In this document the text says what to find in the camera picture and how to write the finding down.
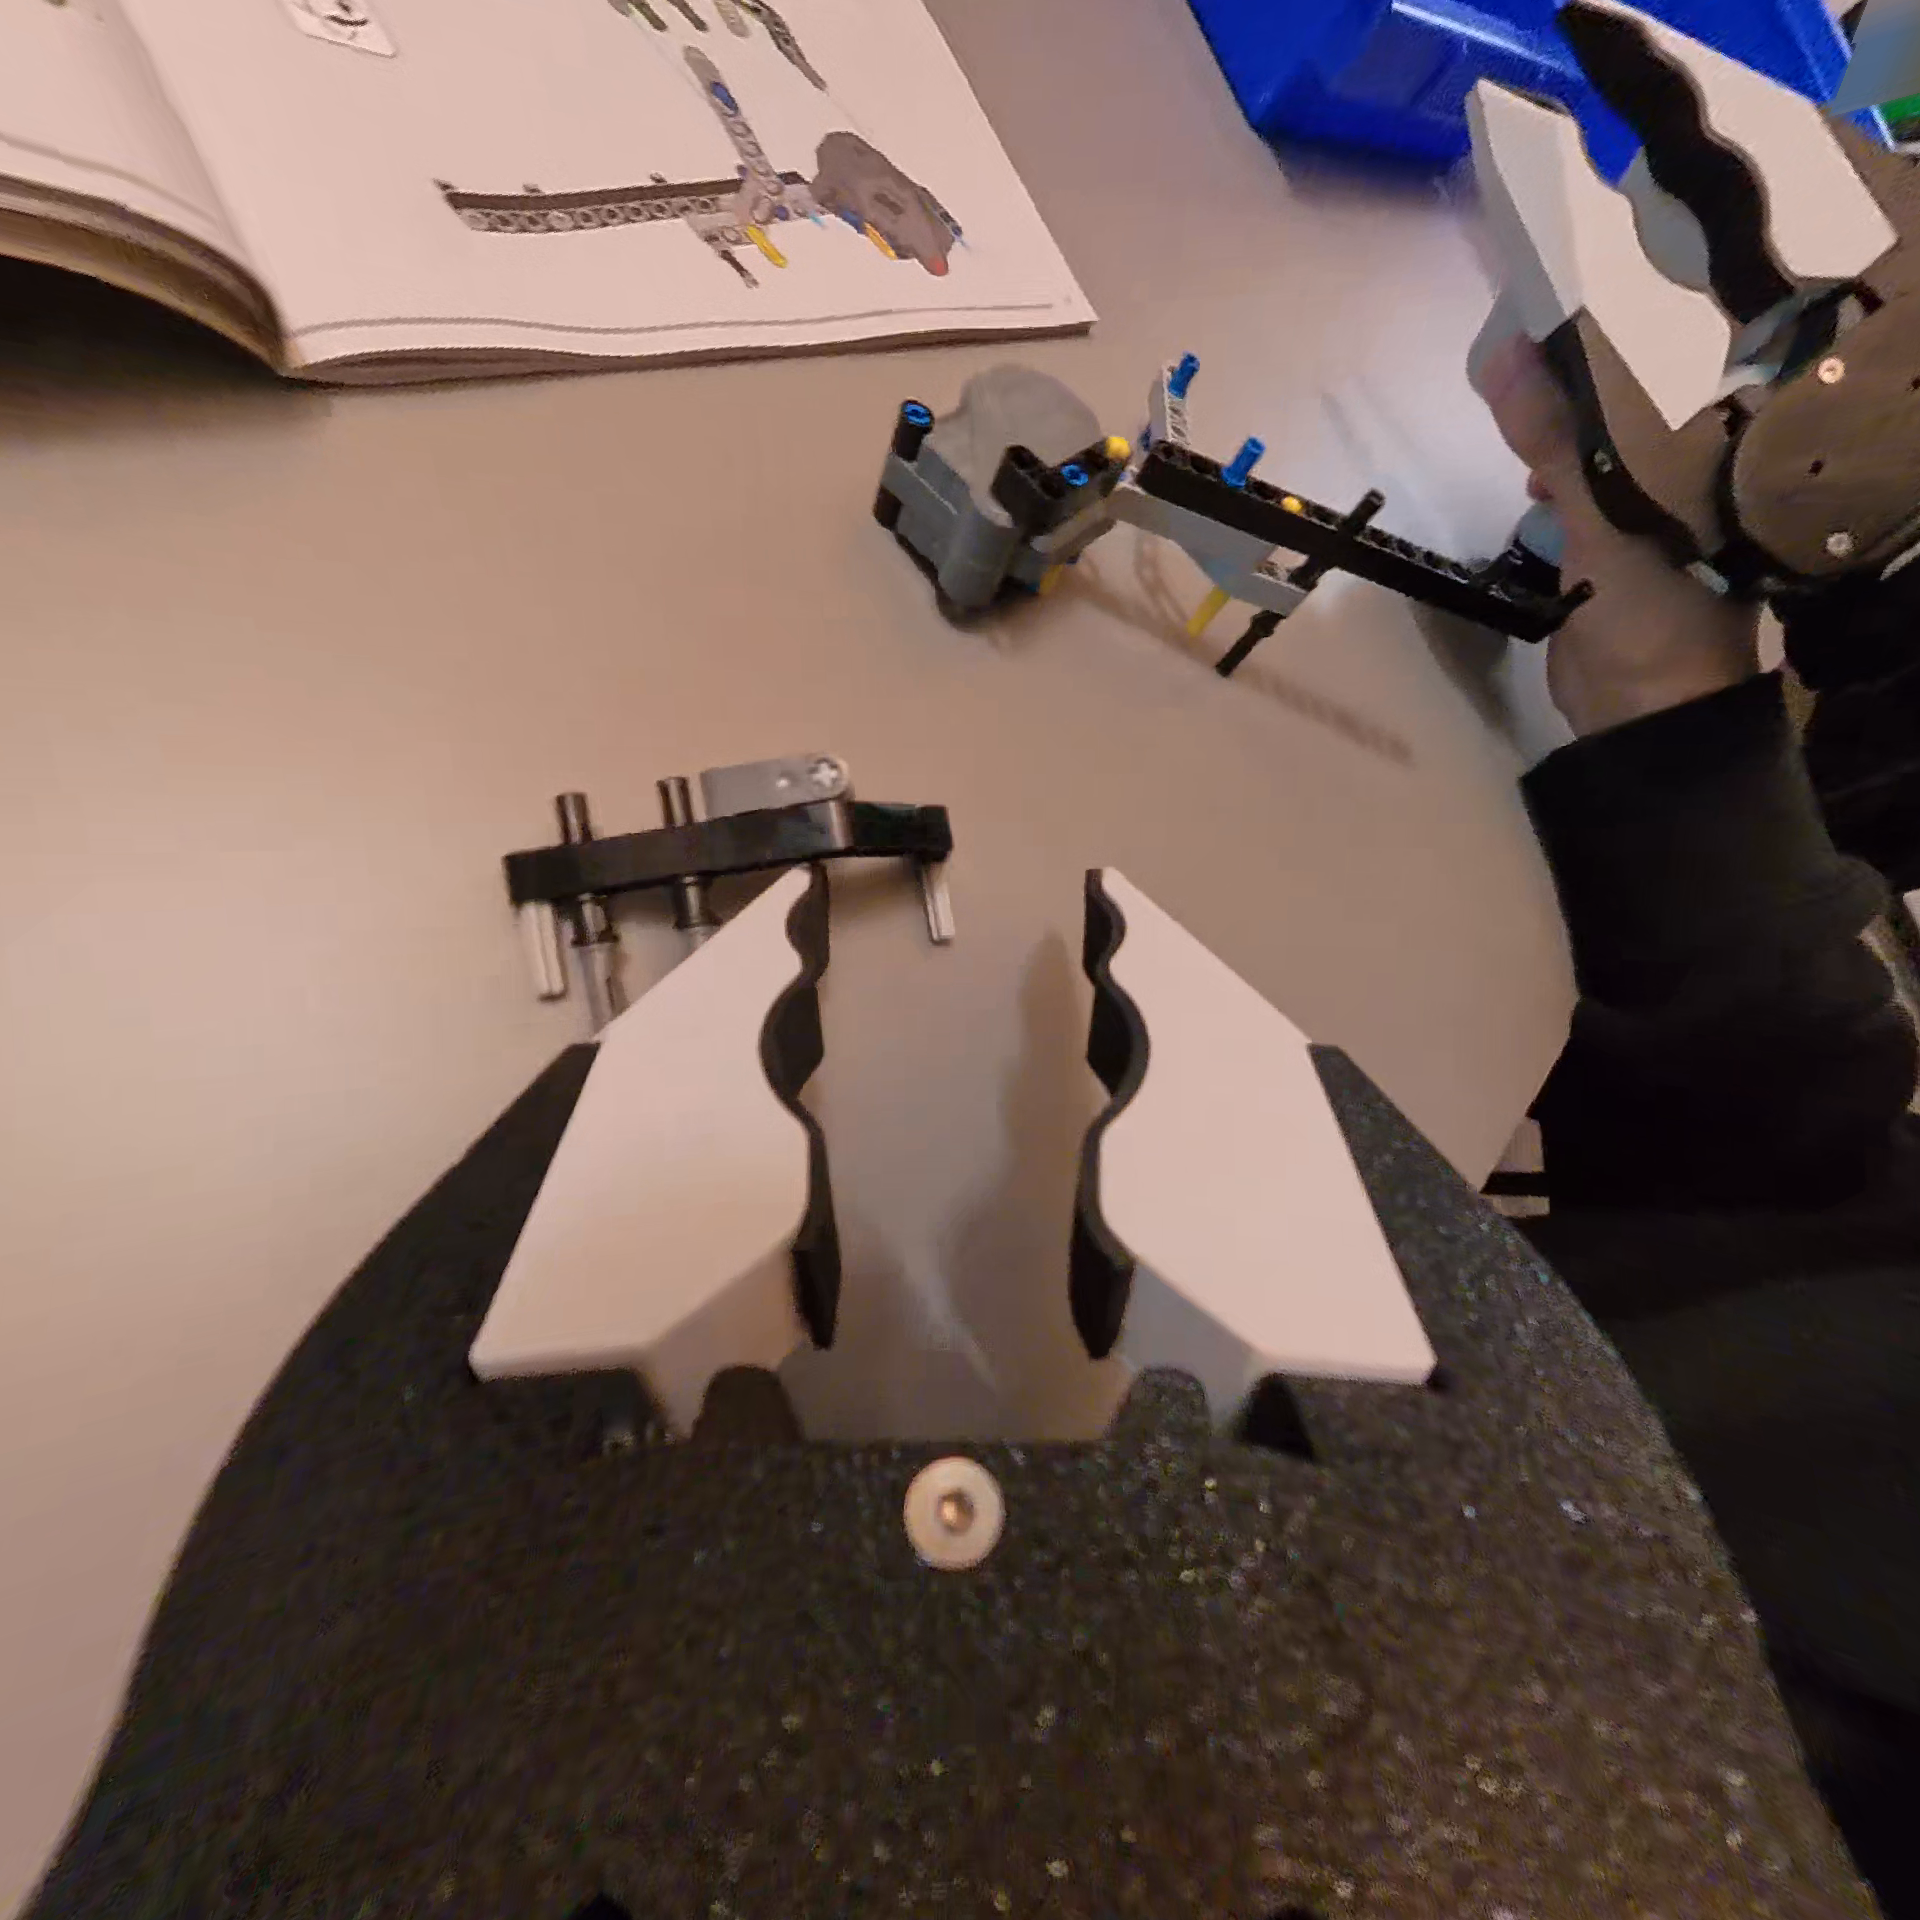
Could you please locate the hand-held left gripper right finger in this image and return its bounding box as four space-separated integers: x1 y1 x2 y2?
1067 866 1441 1428

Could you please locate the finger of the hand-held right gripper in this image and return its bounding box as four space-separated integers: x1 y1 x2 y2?
1555 0 1901 329
1465 78 1745 439

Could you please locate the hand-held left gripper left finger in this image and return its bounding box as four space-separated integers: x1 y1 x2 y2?
467 866 846 1439

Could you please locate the small black beam with pins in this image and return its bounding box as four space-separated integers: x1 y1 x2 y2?
501 754 959 1037

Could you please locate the grey black toy brick assembly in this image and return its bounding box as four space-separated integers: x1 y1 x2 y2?
871 351 1595 680

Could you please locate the person's right forearm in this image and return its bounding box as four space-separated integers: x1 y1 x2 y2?
1517 665 1920 1201

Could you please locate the grey desk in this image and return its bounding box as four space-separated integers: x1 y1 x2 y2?
0 0 1592 1878

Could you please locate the person's right hand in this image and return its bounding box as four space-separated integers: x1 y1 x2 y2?
1473 329 1784 739

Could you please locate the blue storage bin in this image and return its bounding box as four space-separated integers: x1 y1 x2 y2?
1184 0 1861 170

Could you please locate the person's dark clothing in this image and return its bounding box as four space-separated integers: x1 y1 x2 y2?
1484 575 1920 1920

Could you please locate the white instruction booklet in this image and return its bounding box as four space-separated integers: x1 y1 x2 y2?
0 0 1101 389

